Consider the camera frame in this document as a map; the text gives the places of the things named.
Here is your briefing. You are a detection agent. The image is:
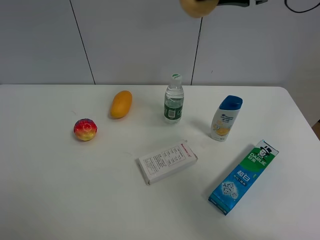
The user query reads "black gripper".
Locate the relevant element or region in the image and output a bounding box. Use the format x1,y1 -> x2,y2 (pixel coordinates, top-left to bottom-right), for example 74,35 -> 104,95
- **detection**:
217,0 -> 268,7

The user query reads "brown potato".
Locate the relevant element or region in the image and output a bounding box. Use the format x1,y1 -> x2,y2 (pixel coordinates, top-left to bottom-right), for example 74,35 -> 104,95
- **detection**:
179,0 -> 219,18

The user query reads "white blue shampoo bottle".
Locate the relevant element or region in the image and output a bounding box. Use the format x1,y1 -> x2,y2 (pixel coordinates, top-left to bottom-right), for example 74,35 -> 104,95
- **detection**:
210,95 -> 243,142

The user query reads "clear water bottle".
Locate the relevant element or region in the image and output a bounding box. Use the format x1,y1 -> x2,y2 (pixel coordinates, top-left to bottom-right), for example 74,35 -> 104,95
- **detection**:
164,73 -> 184,124

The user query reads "brown furniture edge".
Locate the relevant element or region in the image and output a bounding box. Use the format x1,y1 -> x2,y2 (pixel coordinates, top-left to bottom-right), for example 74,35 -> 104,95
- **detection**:
312,120 -> 320,140

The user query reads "yellow mango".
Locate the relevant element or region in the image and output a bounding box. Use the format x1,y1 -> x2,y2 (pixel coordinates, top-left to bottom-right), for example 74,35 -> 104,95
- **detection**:
110,90 -> 133,119

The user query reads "blue green toothpaste box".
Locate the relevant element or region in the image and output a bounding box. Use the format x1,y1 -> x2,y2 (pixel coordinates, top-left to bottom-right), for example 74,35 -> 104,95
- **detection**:
208,140 -> 279,215

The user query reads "white cardboard box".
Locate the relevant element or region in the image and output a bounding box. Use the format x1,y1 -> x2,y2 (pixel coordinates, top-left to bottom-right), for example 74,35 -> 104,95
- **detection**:
137,140 -> 198,185

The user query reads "red yellow ball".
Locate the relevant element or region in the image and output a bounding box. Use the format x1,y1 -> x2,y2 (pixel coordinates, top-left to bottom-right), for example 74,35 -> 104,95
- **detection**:
73,118 -> 98,142

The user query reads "black cable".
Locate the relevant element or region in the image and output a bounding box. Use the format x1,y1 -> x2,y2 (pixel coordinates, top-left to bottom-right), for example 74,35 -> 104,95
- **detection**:
284,0 -> 320,13

